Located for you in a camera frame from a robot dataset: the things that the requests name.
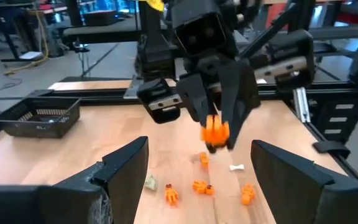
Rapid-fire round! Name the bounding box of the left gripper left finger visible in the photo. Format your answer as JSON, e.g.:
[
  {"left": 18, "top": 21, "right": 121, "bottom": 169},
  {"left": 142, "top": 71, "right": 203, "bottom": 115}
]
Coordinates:
[{"left": 0, "top": 136, "right": 150, "bottom": 224}]

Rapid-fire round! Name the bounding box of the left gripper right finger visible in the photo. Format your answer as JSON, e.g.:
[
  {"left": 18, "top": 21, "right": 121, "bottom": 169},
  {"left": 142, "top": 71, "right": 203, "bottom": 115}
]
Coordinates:
[{"left": 250, "top": 139, "right": 358, "bottom": 224}]

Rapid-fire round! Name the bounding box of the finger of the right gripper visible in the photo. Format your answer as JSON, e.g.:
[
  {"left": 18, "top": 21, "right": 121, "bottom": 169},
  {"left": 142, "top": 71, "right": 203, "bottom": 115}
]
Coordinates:
[
  {"left": 176, "top": 73, "right": 217, "bottom": 128},
  {"left": 219, "top": 60, "right": 260, "bottom": 149}
]

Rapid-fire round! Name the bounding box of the beige plastic skull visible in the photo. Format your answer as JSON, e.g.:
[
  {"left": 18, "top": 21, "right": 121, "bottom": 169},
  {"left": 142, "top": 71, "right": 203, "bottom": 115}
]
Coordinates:
[{"left": 144, "top": 174, "right": 158, "bottom": 191}]

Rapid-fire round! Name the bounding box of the silver metal mounting plate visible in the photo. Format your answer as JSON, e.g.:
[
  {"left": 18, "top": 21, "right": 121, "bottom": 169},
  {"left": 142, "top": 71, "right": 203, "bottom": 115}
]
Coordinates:
[{"left": 122, "top": 77, "right": 144, "bottom": 100}]

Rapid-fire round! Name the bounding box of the black drawer cabinet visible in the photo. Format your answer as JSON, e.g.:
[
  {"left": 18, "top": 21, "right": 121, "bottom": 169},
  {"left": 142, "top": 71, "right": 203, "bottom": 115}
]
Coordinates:
[{"left": 309, "top": 98, "right": 358, "bottom": 144}]

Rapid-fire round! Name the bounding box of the black plastic basket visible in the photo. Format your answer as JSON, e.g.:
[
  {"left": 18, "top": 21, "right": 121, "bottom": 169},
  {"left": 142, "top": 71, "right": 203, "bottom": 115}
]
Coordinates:
[{"left": 0, "top": 96, "right": 81, "bottom": 139}]

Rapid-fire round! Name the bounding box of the yellow tag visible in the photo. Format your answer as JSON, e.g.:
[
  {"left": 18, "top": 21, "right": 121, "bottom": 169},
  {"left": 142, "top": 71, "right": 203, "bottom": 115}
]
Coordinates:
[{"left": 146, "top": 0, "right": 165, "bottom": 12}]

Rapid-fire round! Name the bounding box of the white box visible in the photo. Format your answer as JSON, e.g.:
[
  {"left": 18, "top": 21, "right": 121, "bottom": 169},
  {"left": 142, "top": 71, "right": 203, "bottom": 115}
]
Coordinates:
[{"left": 19, "top": 51, "right": 45, "bottom": 62}]

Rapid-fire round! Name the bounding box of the silver aluminium extrusion post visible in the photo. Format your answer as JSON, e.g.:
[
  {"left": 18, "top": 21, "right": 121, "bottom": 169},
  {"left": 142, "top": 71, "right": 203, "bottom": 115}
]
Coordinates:
[{"left": 292, "top": 86, "right": 311, "bottom": 124}]

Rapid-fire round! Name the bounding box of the black camera mount foot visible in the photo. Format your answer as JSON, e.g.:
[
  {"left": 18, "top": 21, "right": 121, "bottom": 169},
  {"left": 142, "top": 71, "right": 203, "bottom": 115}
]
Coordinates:
[{"left": 311, "top": 140, "right": 352, "bottom": 160}]

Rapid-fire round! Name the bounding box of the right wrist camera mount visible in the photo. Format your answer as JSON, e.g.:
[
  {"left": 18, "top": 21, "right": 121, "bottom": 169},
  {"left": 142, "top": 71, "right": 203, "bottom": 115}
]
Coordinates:
[{"left": 170, "top": 0, "right": 239, "bottom": 60}]

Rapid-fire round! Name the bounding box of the black table frame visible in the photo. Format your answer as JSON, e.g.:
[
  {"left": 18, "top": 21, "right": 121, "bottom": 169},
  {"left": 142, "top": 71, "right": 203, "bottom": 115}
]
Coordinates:
[{"left": 0, "top": 79, "right": 358, "bottom": 183}]

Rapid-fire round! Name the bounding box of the yellow floor cable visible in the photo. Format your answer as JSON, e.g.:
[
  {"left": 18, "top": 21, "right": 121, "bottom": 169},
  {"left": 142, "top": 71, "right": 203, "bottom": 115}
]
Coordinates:
[{"left": 4, "top": 9, "right": 50, "bottom": 77}]

